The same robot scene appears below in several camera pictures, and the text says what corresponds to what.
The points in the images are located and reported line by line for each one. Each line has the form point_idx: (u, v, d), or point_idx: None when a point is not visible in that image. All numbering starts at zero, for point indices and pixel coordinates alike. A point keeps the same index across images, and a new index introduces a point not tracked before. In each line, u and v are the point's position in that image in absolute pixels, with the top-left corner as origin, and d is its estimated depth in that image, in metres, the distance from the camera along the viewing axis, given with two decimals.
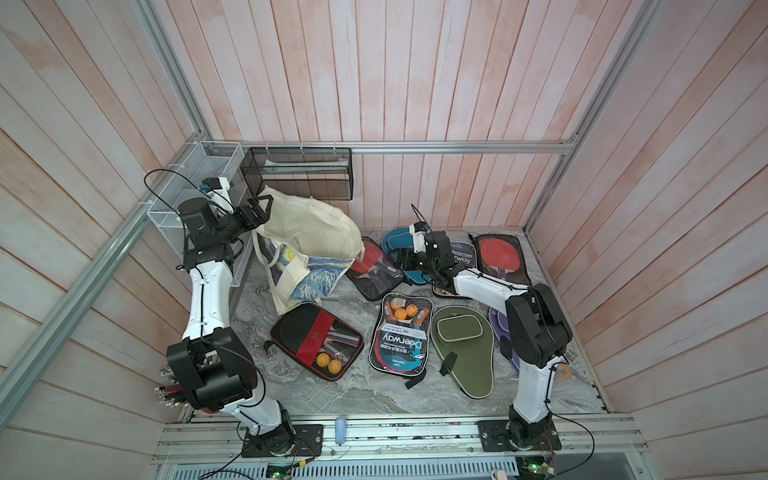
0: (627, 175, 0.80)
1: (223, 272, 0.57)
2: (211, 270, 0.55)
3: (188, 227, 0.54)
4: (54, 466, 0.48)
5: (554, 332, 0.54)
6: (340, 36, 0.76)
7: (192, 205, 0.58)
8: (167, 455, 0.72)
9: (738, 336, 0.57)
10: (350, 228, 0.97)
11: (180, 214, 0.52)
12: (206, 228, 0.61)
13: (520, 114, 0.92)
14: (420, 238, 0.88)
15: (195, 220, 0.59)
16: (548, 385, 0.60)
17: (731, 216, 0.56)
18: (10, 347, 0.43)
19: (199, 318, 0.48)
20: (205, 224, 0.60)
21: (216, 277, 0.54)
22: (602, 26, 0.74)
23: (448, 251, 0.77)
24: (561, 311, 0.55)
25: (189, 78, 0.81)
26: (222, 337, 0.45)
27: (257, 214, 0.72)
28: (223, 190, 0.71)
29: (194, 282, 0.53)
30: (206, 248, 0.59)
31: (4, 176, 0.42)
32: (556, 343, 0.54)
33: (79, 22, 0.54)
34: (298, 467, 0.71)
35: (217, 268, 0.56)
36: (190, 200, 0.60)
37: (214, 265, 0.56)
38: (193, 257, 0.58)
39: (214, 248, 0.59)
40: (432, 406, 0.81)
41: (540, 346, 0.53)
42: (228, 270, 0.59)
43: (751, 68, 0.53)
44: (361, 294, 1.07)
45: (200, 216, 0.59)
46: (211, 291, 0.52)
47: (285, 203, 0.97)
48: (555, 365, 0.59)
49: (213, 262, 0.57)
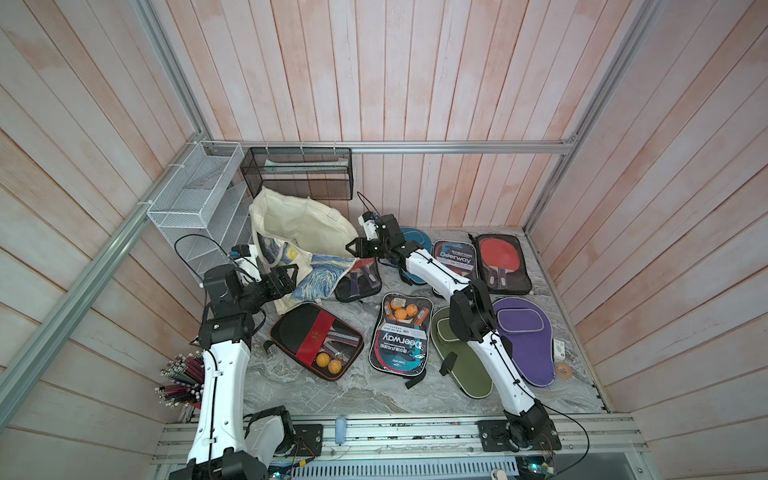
0: (627, 176, 0.80)
1: (238, 360, 0.50)
2: (226, 358, 0.49)
3: (210, 294, 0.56)
4: (54, 466, 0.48)
5: (483, 314, 0.69)
6: (340, 36, 0.76)
7: (218, 271, 0.56)
8: (167, 455, 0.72)
9: (738, 336, 0.57)
10: (347, 227, 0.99)
11: (204, 280, 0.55)
12: (228, 294, 0.56)
13: (520, 114, 0.92)
14: (370, 227, 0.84)
15: (218, 285, 0.55)
16: (506, 365, 0.68)
17: (731, 215, 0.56)
18: (9, 347, 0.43)
19: (209, 428, 0.41)
20: (226, 291, 0.56)
21: (230, 369, 0.47)
22: (602, 26, 0.74)
23: (396, 230, 0.84)
24: (490, 301, 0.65)
25: (189, 78, 0.81)
26: (230, 465, 0.38)
27: (284, 283, 0.69)
28: (252, 255, 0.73)
29: (208, 374, 0.47)
30: (224, 319, 0.54)
31: (4, 176, 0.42)
32: (485, 325, 0.70)
33: (77, 20, 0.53)
34: (298, 467, 0.71)
35: (232, 356, 0.49)
36: (217, 267, 0.57)
37: (230, 349, 0.50)
38: (209, 332, 0.52)
39: (233, 319, 0.54)
40: (432, 406, 0.81)
41: (469, 324, 0.67)
42: (244, 349, 0.52)
43: (751, 69, 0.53)
44: (336, 292, 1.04)
45: (223, 281, 0.55)
46: (223, 389, 0.45)
47: (284, 205, 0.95)
48: (496, 339, 0.69)
49: (230, 342, 0.50)
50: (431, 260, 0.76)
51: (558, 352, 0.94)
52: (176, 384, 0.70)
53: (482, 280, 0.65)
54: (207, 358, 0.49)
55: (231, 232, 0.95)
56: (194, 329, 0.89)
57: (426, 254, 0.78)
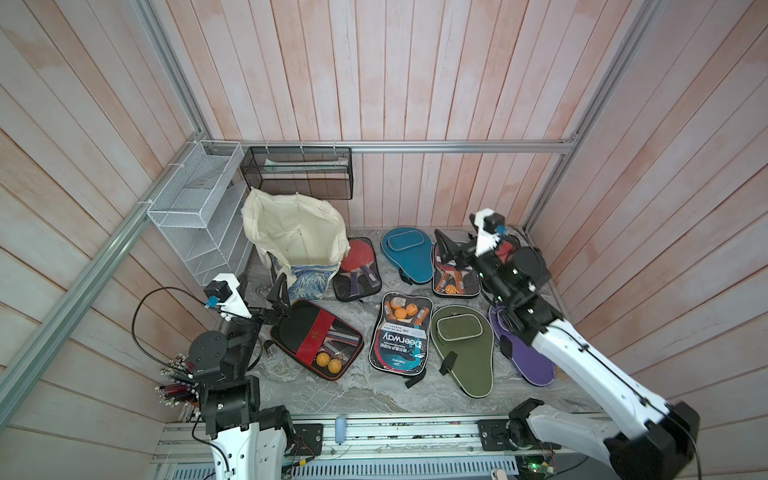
0: (627, 175, 0.80)
1: (249, 448, 0.47)
2: (236, 450, 0.45)
3: (203, 380, 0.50)
4: (53, 466, 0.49)
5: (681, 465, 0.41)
6: (340, 35, 0.76)
7: (207, 356, 0.45)
8: (167, 454, 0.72)
9: (738, 336, 0.57)
10: (340, 222, 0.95)
11: (193, 374, 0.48)
12: (222, 376, 0.47)
13: (520, 113, 0.92)
14: (486, 239, 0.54)
15: (214, 367, 0.44)
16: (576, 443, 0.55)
17: (731, 215, 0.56)
18: (10, 347, 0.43)
19: None
20: (222, 374, 0.46)
21: (243, 462, 0.45)
22: (602, 26, 0.74)
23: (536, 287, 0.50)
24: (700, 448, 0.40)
25: (189, 77, 0.81)
26: None
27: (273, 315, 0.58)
28: (234, 294, 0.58)
29: (218, 471, 0.44)
30: (227, 393, 0.49)
31: (4, 175, 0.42)
32: None
33: (78, 20, 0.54)
34: (298, 466, 0.71)
35: (243, 447, 0.46)
36: (203, 344, 0.46)
37: (239, 438, 0.46)
38: (215, 416, 0.47)
39: (237, 394, 0.49)
40: (432, 405, 0.81)
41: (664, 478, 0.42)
42: (253, 429, 0.49)
43: (752, 68, 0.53)
44: (335, 289, 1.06)
45: (218, 369, 0.44)
46: None
47: (274, 201, 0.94)
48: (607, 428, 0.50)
49: (238, 428, 0.47)
50: (586, 349, 0.49)
51: None
52: (177, 384, 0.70)
53: (692, 411, 0.41)
54: (214, 451, 0.45)
55: (231, 231, 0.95)
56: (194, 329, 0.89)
57: (574, 334, 0.51)
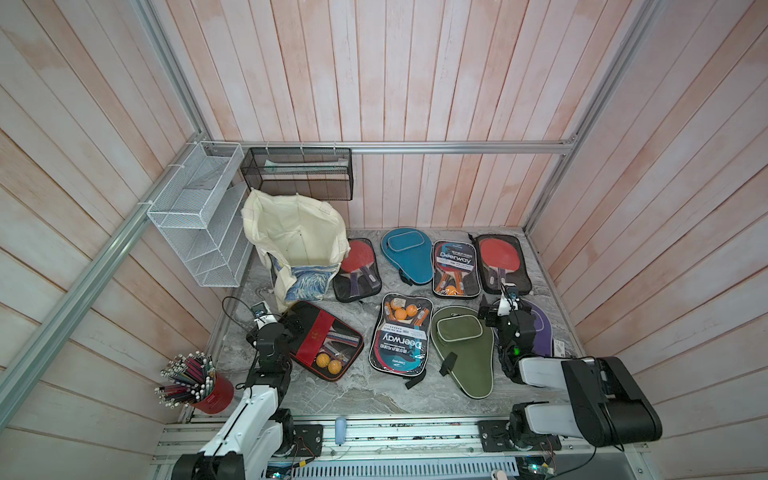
0: (627, 176, 0.80)
1: (269, 399, 0.59)
2: (261, 393, 0.58)
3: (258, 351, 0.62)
4: (52, 467, 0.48)
5: (630, 411, 0.44)
6: (340, 37, 0.77)
7: (269, 333, 0.66)
8: (167, 455, 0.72)
9: (738, 336, 0.57)
10: (341, 222, 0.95)
11: (256, 341, 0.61)
12: (273, 354, 0.66)
13: (520, 114, 0.92)
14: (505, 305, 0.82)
15: (267, 347, 0.65)
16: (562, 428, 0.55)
17: (731, 215, 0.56)
18: (10, 348, 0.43)
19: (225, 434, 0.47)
20: (273, 352, 0.66)
21: (262, 401, 0.57)
22: (601, 27, 0.74)
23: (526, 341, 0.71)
24: (636, 390, 0.46)
25: (189, 78, 0.81)
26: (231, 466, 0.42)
27: None
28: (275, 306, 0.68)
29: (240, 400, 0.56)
30: (268, 372, 0.65)
31: (4, 176, 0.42)
32: (637, 425, 0.44)
33: (77, 20, 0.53)
34: (298, 467, 0.71)
35: (267, 392, 0.59)
36: (268, 325, 0.68)
37: (266, 389, 0.59)
38: (254, 379, 0.63)
39: (275, 374, 0.65)
40: (432, 406, 0.81)
41: (597, 407, 0.45)
42: (275, 397, 0.62)
43: (751, 68, 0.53)
44: (335, 290, 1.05)
45: (271, 346, 0.65)
46: (250, 410, 0.53)
47: (274, 201, 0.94)
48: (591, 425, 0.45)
49: (266, 385, 0.61)
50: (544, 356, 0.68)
51: (558, 352, 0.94)
52: (177, 384, 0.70)
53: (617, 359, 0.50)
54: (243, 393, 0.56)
55: (232, 232, 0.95)
56: (195, 330, 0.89)
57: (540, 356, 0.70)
